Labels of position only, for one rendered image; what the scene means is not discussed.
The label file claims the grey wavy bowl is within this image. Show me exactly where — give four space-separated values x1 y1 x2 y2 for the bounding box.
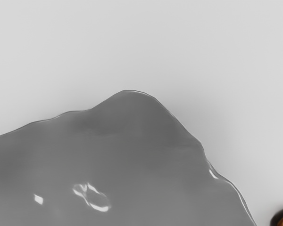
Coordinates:
0 89 258 226

